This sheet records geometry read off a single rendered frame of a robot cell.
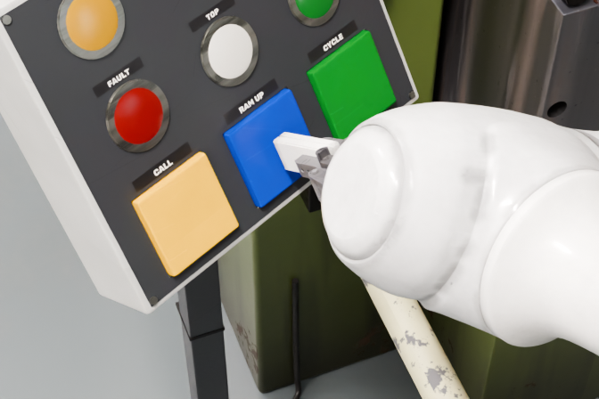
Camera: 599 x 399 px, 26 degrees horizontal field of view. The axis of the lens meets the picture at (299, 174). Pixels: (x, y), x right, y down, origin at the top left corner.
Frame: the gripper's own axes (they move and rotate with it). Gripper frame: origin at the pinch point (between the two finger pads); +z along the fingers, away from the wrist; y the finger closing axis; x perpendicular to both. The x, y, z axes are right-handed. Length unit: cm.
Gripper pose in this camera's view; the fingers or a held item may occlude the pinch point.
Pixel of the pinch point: (310, 156)
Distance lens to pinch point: 106.6
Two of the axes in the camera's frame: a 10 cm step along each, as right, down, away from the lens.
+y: 7.0, -5.5, 4.6
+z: -6.2, -1.4, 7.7
